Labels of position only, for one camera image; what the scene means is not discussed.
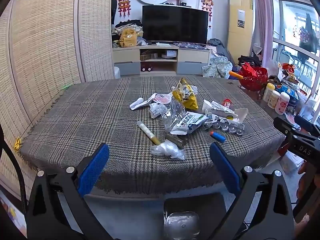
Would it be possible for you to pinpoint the blue marker cap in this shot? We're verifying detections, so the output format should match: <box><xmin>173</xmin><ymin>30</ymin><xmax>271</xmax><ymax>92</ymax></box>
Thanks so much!
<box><xmin>210</xmin><ymin>131</ymin><xmax>226</xmax><ymax>143</ymax></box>

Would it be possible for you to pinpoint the silver blister pack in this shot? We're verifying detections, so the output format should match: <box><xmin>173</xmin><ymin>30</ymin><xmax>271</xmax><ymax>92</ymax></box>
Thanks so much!
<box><xmin>203</xmin><ymin>119</ymin><xmax>245</xmax><ymax>136</ymax></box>

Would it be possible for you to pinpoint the white green snack wrapper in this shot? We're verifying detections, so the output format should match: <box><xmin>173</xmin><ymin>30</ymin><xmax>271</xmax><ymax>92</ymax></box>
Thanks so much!
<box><xmin>170</xmin><ymin>112</ymin><xmax>208</xmax><ymax>135</ymax></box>

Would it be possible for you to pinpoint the clear plastic bag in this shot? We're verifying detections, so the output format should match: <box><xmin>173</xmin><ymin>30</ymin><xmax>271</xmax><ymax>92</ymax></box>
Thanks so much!
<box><xmin>150</xmin><ymin>139</ymin><xmax>185</xmax><ymax>160</ymax></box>

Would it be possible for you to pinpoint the white paper medicine box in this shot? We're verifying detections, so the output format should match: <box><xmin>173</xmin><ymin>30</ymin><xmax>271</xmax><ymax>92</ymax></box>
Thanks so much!
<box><xmin>202</xmin><ymin>100</ymin><xmax>248</xmax><ymax>123</ymax></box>

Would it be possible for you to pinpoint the white and gold tube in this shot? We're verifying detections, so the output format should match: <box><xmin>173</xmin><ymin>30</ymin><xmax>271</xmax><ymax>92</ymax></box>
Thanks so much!
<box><xmin>137</xmin><ymin>121</ymin><xmax>161</xmax><ymax>145</ymax></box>

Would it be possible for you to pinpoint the white paper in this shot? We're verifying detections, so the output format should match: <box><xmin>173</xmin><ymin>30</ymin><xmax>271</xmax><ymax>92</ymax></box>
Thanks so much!
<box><xmin>129</xmin><ymin>93</ymin><xmax>156</xmax><ymax>111</ymax></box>

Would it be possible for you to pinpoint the yellow snack bag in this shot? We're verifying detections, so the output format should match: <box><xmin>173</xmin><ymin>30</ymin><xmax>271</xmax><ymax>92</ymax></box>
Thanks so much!
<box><xmin>172</xmin><ymin>77</ymin><xmax>199</xmax><ymax>111</ymax></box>

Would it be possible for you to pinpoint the pink round lid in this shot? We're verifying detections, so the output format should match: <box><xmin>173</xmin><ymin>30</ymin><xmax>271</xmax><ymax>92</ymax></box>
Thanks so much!
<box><xmin>153</xmin><ymin>93</ymin><xmax>172</xmax><ymax>105</ymax></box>

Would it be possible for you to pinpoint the red candy tube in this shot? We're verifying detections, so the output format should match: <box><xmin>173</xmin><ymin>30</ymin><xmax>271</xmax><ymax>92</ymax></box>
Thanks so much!
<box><xmin>222</xmin><ymin>99</ymin><xmax>232</xmax><ymax>108</ymax></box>

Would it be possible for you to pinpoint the clear plastic wrapper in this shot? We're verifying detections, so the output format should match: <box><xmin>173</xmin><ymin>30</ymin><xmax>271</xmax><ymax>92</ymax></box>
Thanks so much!
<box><xmin>149</xmin><ymin>99</ymin><xmax>186</xmax><ymax>133</ymax></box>

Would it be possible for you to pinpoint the black trash bin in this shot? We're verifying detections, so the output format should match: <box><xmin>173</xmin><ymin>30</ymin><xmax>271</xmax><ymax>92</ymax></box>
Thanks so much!
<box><xmin>163</xmin><ymin>192</ymin><xmax>249</xmax><ymax>240</ymax></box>

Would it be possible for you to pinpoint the person's right hand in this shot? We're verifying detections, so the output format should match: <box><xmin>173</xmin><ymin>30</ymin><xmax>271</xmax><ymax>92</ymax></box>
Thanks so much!
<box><xmin>293</xmin><ymin>161</ymin><xmax>317</xmax><ymax>224</ymax></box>

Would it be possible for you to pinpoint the white bottle pink label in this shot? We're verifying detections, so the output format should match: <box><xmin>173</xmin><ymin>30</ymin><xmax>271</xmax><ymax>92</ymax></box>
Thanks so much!
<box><xmin>274</xmin><ymin>92</ymin><xmax>290</xmax><ymax>115</ymax></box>

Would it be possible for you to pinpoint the yellow cap white bottle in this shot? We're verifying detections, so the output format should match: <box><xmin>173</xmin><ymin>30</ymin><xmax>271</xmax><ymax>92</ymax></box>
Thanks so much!
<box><xmin>263</xmin><ymin>83</ymin><xmax>275</xmax><ymax>102</ymax></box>

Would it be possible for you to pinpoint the red basket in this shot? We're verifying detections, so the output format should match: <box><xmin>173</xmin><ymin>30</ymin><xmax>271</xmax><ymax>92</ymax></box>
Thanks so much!
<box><xmin>239</xmin><ymin>62</ymin><xmax>268</xmax><ymax>92</ymax></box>

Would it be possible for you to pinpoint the grey plaid tablecloth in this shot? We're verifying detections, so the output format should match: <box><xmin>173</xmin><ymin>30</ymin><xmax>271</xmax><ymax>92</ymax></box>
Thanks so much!
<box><xmin>19</xmin><ymin>75</ymin><xmax>286</xmax><ymax>196</ymax></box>

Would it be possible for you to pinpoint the orange stick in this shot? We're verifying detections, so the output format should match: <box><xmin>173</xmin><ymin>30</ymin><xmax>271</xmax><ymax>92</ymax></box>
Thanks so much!
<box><xmin>229</xmin><ymin>71</ymin><xmax>244</xmax><ymax>80</ymax></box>

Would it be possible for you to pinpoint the floral cloth bundle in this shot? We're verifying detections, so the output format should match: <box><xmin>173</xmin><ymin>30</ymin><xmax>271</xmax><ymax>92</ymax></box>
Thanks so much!
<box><xmin>202</xmin><ymin>56</ymin><xmax>233</xmax><ymax>79</ymax></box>

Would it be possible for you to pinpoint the pink curtain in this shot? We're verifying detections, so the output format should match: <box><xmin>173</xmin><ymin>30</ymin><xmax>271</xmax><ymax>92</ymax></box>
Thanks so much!
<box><xmin>256</xmin><ymin>0</ymin><xmax>273</xmax><ymax>67</ymax></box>

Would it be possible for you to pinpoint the red toy car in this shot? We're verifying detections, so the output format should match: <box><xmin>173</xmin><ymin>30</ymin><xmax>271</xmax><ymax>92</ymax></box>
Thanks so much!
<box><xmin>140</xmin><ymin>62</ymin><xmax>153</xmax><ymax>72</ymax></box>

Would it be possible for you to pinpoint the beige TV cabinet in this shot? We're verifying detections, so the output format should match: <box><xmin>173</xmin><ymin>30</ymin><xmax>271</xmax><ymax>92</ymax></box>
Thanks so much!
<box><xmin>112</xmin><ymin>44</ymin><xmax>210</xmax><ymax>76</ymax></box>

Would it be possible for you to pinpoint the yellow backpack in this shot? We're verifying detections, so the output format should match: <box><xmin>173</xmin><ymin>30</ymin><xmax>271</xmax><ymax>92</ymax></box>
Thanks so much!
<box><xmin>119</xmin><ymin>28</ymin><xmax>137</xmax><ymax>48</ymax></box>

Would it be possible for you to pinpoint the woven bamboo screen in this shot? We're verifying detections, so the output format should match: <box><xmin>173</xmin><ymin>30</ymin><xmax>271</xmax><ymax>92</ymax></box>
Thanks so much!
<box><xmin>0</xmin><ymin>0</ymin><xmax>115</xmax><ymax>201</ymax></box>

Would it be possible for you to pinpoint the tall beige air conditioner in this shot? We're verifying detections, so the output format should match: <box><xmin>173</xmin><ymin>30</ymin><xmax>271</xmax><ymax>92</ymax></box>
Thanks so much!
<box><xmin>227</xmin><ymin>0</ymin><xmax>255</xmax><ymax>63</ymax></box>

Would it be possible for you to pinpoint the black television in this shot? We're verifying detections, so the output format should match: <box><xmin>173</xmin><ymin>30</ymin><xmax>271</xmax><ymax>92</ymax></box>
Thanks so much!
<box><xmin>142</xmin><ymin>5</ymin><xmax>209</xmax><ymax>44</ymax></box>

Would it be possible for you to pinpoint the red hanging ornament right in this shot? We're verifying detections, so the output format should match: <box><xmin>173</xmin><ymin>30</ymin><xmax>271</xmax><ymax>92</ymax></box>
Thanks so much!
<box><xmin>201</xmin><ymin>0</ymin><xmax>214</xmax><ymax>22</ymax></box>

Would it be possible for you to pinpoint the red hanging ornament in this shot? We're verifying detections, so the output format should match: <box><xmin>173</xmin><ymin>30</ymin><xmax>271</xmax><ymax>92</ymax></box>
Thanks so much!
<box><xmin>201</xmin><ymin>0</ymin><xmax>214</xmax><ymax>22</ymax></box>
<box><xmin>117</xmin><ymin>0</ymin><xmax>131</xmax><ymax>18</ymax></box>

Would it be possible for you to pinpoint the red hanging ornament left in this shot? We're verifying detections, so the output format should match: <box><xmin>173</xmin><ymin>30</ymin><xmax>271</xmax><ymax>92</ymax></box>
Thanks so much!
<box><xmin>117</xmin><ymin>0</ymin><xmax>131</xmax><ymax>18</ymax></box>

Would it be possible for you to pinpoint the black cable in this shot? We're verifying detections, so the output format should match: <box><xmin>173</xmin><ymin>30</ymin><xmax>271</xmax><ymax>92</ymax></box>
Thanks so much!
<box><xmin>0</xmin><ymin>125</ymin><xmax>28</xmax><ymax>215</ymax></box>

